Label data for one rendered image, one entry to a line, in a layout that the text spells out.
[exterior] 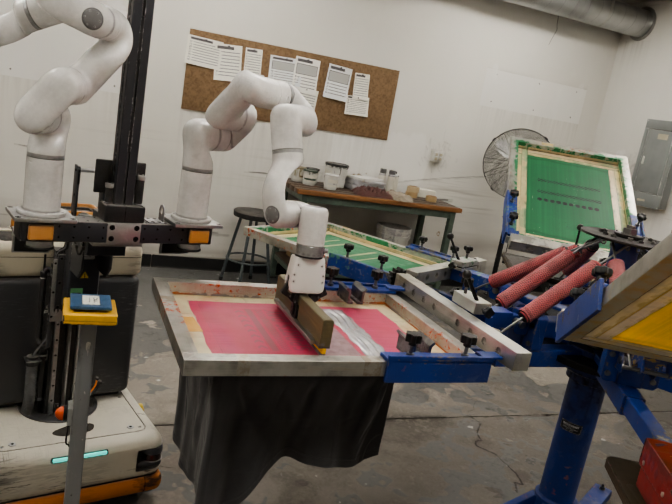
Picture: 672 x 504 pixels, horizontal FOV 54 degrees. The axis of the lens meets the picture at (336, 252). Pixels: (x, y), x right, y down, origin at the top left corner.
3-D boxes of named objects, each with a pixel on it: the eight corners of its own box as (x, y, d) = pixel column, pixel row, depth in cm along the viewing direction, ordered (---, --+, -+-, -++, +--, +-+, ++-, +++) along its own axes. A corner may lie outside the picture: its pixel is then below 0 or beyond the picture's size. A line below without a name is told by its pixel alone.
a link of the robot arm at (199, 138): (172, 166, 203) (179, 114, 199) (206, 168, 213) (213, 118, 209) (192, 172, 197) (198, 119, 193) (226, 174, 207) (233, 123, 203)
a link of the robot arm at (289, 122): (241, 78, 183) (279, 85, 194) (246, 155, 183) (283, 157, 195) (283, 66, 172) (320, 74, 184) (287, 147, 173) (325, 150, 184)
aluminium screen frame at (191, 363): (181, 376, 140) (183, 359, 139) (151, 289, 192) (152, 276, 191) (487, 376, 171) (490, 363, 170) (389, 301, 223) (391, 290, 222)
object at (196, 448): (191, 528, 159) (215, 364, 149) (167, 433, 199) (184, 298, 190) (204, 527, 160) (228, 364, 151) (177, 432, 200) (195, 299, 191)
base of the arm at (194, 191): (161, 211, 211) (166, 163, 207) (197, 213, 218) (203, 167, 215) (179, 223, 199) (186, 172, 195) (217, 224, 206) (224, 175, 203)
